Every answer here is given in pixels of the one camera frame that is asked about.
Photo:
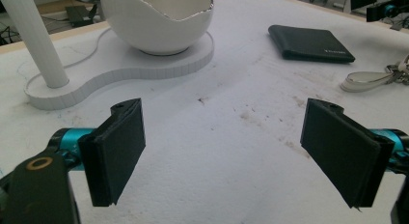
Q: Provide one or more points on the white ribbed pole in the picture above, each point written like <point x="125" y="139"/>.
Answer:
<point x="35" y="37"/>

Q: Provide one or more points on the white curved stand base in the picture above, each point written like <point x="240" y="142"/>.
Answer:
<point x="128" y="68"/>

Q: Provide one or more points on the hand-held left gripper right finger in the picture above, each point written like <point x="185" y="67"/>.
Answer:
<point x="344" y="150"/>

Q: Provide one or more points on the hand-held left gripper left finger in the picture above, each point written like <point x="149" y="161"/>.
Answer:
<point x="112" y="153"/>

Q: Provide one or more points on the black device on floor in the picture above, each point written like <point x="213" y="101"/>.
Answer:
<point x="78" y="14"/>

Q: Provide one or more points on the white eggshell-shaped bowl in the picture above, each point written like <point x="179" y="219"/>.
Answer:
<point x="159" y="21"/>

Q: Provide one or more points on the black leather wallet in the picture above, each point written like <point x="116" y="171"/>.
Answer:
<point x="308" y="43"/>

